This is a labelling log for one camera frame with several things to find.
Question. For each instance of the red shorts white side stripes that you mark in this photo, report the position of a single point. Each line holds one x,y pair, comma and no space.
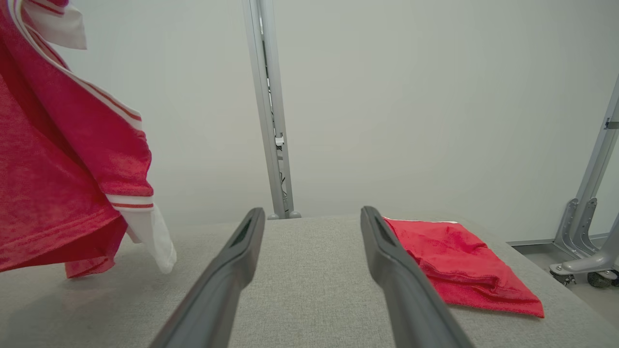
459,261

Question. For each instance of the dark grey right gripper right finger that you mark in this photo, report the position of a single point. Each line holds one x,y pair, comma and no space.
401,280

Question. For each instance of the grey frame base leg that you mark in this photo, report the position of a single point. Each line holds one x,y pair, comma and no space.
587,263

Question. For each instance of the upright grey metal frame post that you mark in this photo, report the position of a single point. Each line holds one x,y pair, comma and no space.
271,121

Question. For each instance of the red basketball jersey black lettering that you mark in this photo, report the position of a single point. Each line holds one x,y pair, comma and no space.
53,169

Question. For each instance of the slanted grey metal frame post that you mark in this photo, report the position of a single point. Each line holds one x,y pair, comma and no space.
592,183

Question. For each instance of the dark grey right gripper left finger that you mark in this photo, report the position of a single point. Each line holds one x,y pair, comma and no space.
217,280

